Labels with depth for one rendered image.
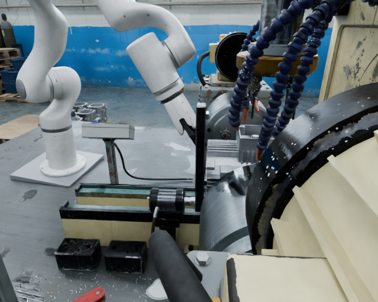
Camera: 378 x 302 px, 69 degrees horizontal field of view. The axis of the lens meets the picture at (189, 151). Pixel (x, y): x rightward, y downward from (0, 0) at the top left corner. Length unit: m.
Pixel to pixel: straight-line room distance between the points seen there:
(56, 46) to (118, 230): 0.65
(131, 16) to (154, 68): 0.14
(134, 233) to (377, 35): 0.75
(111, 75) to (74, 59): 1.01
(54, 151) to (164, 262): 1.13
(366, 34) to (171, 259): 0.68
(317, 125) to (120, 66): 6.81
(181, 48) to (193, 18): 5.57
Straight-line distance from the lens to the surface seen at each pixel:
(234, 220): 0.41
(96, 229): 0.86
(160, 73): 0.71
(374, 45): 0.73
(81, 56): 7.42
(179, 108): 0.72
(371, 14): 0.75
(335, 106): 0.18
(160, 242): 0.18
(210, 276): 0.31
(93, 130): 1.02
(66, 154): 1.28
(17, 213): 1.14
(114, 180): 1.10
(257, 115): 0.94
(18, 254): 0.97
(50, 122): 1.22
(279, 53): 0.63
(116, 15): 0.78
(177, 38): 0.73
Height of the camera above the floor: 1.40
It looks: 25 degrees down
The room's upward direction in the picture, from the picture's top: straight up
